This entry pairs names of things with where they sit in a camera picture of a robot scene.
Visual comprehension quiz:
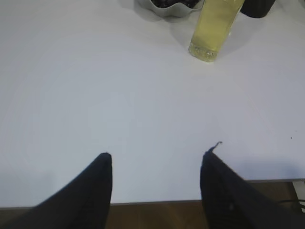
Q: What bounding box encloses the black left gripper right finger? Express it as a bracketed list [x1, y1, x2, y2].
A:
[200, 145, 305, 229]

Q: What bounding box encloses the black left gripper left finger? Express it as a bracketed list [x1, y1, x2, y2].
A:
[1, 153, 112, 229]

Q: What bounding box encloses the yellow drink bottle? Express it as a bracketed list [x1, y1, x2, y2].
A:
[188, 0, 244, 62]

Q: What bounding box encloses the purple artificial grape bunch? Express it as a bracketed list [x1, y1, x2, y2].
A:
[152, 0, 200, 8]

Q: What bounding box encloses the black mesh pen holder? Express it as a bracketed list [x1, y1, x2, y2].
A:
[240, 0, 275, 18]

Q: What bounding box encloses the green wavy plate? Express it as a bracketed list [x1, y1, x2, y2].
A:
[137, 0, 204, 18]

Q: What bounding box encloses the black floor cable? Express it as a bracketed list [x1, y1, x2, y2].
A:
[277, 199, 305, 209]

